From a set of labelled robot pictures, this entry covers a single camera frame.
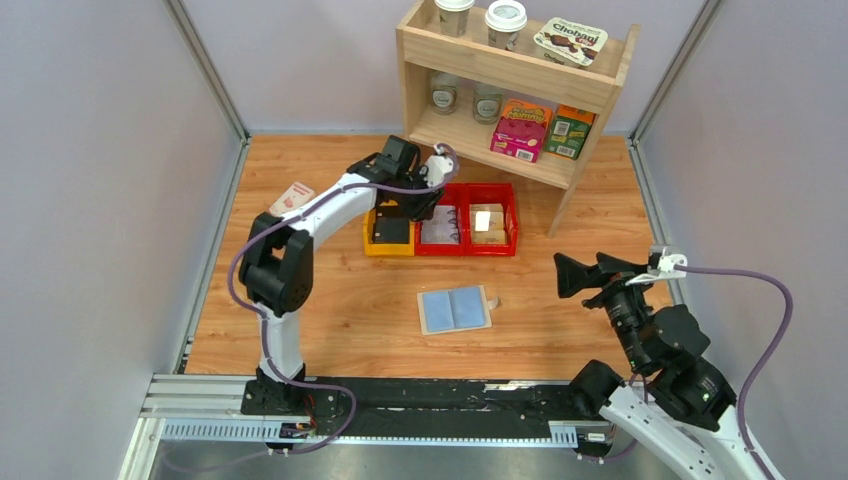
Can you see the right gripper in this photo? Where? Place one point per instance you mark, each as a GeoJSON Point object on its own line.
{"type": "Point", "coordinates": [571, 275]}

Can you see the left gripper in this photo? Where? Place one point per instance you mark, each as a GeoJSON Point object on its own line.
{"type": "Point", "coordinates": [423, 209]}

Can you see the yellow plastic bin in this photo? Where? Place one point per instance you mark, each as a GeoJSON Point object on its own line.
{"type": "Point", "coordinates": [386, 211]}

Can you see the beige card holder wallet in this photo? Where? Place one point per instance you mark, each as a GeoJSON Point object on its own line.
{"type": "Point", "coordinates": [455, 310]}

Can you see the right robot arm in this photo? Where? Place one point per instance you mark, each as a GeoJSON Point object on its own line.
{"type": "Point", "coordinates": [676, 391]}

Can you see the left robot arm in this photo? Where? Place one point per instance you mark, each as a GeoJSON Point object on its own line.
{"type": "Point", "coordinates": [272, 275]}

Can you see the black cards stack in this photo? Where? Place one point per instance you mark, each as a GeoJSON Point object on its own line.
{"type": "Point", "coordinates": [391, 232]}

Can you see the silver VIP card lower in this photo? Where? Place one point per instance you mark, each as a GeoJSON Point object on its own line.
{"type": "Point", "coordinates": [432, 234]}

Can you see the silver vip card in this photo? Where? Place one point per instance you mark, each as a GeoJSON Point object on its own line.
{"type": "Point", "coordinates": [432, 234]}
{"type": "Point", "coordinates": [445, 215]}

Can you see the silver VIP card upper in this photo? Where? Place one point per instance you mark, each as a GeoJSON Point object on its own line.
{"type": "Point", "coordinates": [445, 215]}

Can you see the gold cards stack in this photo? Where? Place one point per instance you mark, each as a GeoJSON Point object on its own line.
{"type": "Point", "coordinates": [488, 224]}

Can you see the white red sponge pack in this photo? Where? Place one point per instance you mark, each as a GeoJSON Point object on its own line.
{"type": "Point", "coordinates": [294, 197]}

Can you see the left glass jar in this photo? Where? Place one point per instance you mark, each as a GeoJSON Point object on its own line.
{"type": "Point", "coordinates": [444, 88]}

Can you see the glass jar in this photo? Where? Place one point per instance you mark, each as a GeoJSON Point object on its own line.
{"type": "Point", "coordinates": [487, 103]}
{"type": "Point", "coordinates": [444, 88]}

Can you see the right glass jar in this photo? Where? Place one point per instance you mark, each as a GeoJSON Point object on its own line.
{"type": "Point", "coordinates": [487, 103]}

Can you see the pink orange Scrub Mommy box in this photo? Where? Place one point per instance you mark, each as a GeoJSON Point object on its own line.
{"type": "Point", "coordinates": [521, 130]}

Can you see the green carton box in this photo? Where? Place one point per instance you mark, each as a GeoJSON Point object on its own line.
{"type": "Point", "coordinates": [568, 131]}

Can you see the wooden shelf unit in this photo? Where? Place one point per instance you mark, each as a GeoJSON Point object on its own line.
{"type": "Point", "coordinates": [422, 49]}

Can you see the left paper coffee cup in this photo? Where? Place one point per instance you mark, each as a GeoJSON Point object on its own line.
{"type": "Point", "coordinates": [453, 16]}

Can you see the paper coffee cup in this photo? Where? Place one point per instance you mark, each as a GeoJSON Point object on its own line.
{"type": "Point", "coordinates": [505, 19]}
{"type": "Point", "coordinates": [453, 16]}

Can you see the right paper coffee cup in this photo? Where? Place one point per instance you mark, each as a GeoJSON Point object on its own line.
{"type": "Point", "coordinates": [505, 19]}

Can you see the Chobani yogurt cup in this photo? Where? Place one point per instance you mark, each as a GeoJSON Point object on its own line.
{"type": "Point", "coordinates": [570, 43]}

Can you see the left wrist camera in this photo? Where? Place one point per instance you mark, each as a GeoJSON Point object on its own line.
{"type": "Point", "coordinates": [439, 170]}

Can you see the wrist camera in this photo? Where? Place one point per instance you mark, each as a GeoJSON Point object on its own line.
{"type": "Point", "coordinates": [439, 170]}
{"type": "Point", "coordinates": [665, 263]}

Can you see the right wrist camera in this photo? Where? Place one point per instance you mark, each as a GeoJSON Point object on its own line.
{"type": "Point", "coordinates": [665, 263]}

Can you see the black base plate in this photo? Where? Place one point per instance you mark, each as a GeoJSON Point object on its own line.
{"type": "Point", "coordinates": [408, 408]}

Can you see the aluminium frame rail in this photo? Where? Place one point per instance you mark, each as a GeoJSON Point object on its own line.
{"type": "Point", "coordinates": [200, 407]}

